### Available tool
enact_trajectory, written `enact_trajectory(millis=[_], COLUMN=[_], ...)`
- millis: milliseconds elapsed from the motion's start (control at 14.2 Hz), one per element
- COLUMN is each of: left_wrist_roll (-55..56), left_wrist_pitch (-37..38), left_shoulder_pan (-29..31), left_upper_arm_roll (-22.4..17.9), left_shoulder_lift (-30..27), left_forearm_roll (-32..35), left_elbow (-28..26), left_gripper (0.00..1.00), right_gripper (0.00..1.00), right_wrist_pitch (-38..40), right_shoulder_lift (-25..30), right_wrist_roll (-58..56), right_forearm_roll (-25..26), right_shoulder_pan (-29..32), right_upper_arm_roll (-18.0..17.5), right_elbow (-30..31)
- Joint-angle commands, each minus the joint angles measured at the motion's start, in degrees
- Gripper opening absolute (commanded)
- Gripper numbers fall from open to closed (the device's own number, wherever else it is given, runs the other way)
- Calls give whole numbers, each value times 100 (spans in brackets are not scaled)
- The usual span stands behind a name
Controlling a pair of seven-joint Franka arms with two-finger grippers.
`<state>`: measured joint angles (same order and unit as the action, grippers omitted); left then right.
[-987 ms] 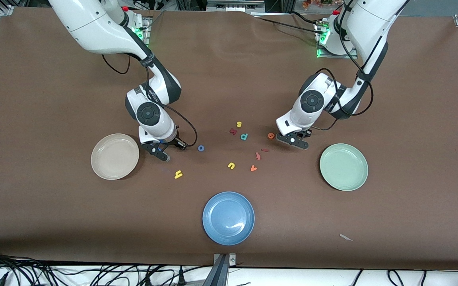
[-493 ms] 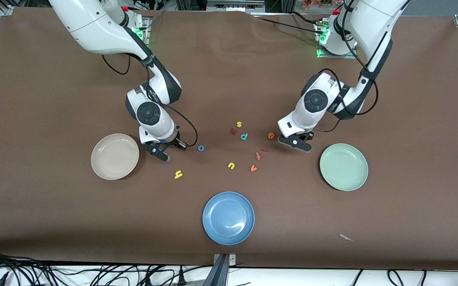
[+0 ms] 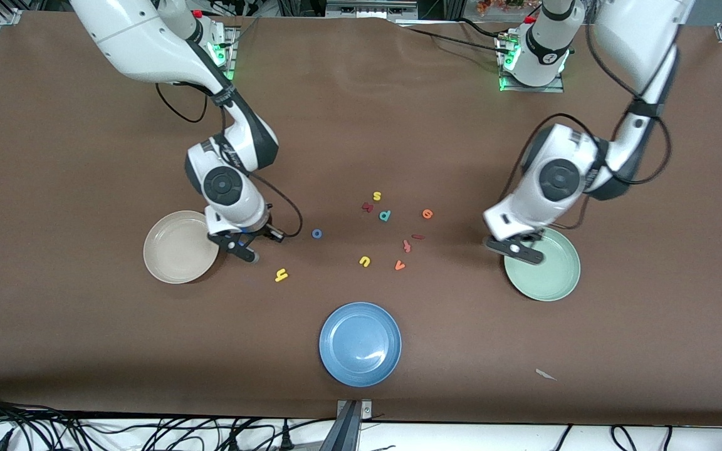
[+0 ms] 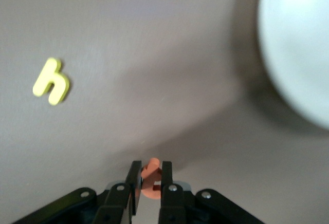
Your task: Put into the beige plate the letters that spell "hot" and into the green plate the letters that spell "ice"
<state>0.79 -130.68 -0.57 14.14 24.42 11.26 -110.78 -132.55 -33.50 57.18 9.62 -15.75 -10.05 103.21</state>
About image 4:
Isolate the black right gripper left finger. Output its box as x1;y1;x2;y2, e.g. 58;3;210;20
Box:
12;160;142;224

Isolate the orange foam letter t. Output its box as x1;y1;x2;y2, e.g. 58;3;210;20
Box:
140;157;163;199

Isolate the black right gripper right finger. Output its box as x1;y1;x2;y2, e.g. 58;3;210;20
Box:
158;161;265;224

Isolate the brown table cover sheet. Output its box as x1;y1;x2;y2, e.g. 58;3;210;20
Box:
0;0;329;224

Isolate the yellow foam letter h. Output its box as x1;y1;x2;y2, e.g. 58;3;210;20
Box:
32;57;71;106

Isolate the beige brown plate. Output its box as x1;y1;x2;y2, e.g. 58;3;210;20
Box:
258;0;329;132

